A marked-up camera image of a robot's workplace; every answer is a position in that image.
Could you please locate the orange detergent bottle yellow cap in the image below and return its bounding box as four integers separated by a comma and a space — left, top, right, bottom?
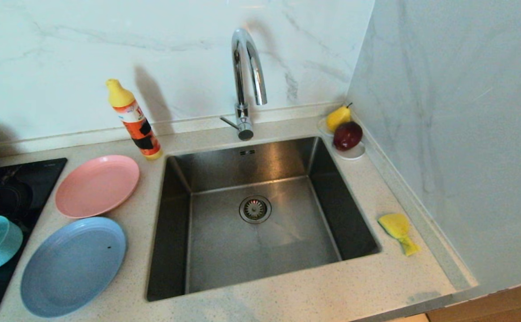
106, 79, 163, 161

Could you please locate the stainless steel sink basin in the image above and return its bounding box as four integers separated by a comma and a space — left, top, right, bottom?
146, 136, 382, 302

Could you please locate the yellow fish-shaped sponge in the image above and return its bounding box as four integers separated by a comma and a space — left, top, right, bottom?
378, 213, 421, 257

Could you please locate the round metal drain strainer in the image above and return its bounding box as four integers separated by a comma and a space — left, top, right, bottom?
239, 195, 272, 224

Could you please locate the chrome gooseneck faucet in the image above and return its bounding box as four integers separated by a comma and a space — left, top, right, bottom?
219, 28, 268, 141

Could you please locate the yellow pear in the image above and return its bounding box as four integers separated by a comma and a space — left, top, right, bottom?
326, 102, 353, 133

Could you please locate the dark red apple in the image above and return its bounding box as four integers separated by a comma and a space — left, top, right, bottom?
333, 121, 363, 151

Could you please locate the small white dish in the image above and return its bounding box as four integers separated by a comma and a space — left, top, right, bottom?
317, 115, 366, 161

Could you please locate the pink plastic plate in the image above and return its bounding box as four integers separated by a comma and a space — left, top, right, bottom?
55, 155, 140, 219

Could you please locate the blue plastic plate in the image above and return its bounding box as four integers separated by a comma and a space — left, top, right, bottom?
20, 216, 127, 318

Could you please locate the black glass cooktop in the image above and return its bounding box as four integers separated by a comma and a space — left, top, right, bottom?
0, 157, 68, 322

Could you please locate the wooden cabinet panel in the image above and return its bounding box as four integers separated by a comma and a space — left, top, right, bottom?
426, 277, 521, 322

